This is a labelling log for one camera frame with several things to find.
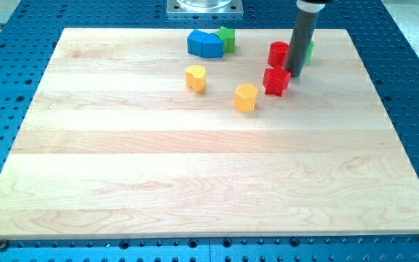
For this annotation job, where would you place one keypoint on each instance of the red star block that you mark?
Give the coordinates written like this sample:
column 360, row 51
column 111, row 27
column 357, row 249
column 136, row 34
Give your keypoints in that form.
column 276, row 81

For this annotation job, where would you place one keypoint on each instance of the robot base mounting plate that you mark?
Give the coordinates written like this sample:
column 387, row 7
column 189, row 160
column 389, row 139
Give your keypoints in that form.
column 186, row 8

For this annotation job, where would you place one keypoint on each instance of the yellow hexagon block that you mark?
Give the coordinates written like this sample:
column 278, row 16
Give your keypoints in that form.
column 245, row 97

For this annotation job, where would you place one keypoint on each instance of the green star block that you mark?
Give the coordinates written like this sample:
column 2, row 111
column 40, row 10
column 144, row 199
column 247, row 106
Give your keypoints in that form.
column 227, row 36

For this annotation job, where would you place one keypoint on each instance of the yellow heart block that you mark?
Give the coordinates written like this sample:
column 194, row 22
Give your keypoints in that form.
column 195, row 78

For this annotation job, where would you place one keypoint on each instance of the wooden board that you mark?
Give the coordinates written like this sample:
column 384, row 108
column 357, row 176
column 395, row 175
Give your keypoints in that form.
column 115, row 145

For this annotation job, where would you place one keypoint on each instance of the blue pentagon block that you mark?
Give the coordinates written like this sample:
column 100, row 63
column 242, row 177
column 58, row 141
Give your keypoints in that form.
column 212, row 47

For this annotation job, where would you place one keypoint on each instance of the blue cube block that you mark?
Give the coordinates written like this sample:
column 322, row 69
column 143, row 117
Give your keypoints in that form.
column 195, row 41

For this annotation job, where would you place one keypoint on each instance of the red cylinder block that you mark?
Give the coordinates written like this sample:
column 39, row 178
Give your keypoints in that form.
column 277, row 54

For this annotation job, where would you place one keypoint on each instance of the green block behind pusher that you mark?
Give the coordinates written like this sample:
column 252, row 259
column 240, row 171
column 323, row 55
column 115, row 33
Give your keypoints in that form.
column 309, row 52

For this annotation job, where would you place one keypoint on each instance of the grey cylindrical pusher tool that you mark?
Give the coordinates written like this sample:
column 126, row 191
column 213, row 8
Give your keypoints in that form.
column 305, row 24

